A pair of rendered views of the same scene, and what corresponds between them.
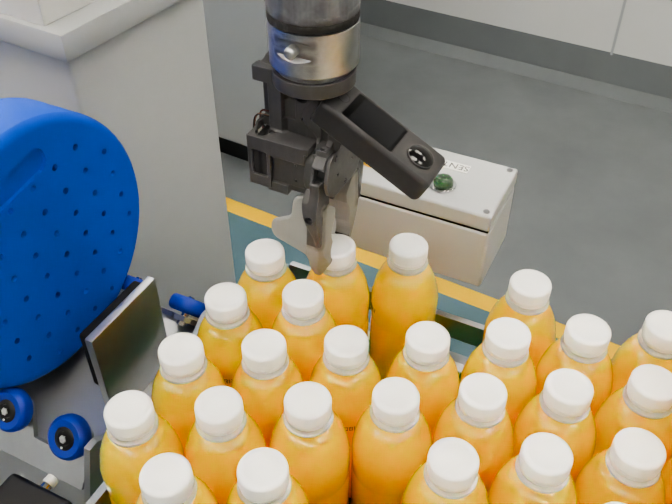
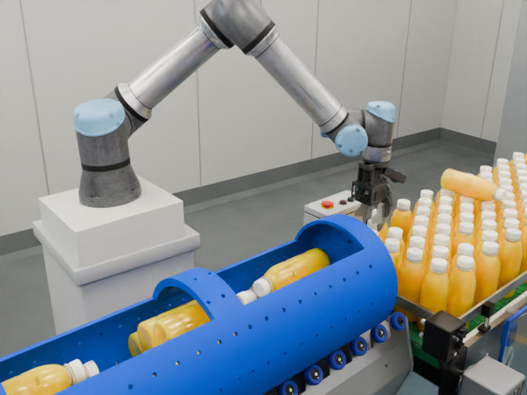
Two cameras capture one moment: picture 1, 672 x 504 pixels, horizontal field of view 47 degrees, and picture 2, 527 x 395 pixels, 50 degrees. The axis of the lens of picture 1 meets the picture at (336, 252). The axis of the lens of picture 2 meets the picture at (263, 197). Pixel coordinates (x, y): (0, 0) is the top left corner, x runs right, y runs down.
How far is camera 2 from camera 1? 151 cm
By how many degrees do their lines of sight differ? 59
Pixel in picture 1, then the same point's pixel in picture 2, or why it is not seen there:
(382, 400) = (445, 228)
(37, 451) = (390, 342)
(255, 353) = (421, 240)
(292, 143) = (380, 184)
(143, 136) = not seen: hidden behind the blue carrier
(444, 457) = (466, 225)
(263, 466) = (465, 246)
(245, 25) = not seen: outside the picture
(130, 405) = (437, 260)
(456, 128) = (21, 304)
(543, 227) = not seen: hidden behind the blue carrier
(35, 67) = (169, 267)
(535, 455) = (467, 215)
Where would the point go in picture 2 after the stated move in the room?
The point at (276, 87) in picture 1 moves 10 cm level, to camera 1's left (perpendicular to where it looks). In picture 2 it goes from (379, 167) to (371, 179)
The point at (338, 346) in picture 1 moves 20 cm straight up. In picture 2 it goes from (422, 229) to (430, 161)
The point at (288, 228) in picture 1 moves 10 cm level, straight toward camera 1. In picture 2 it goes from (376, 217) to (414, 222)
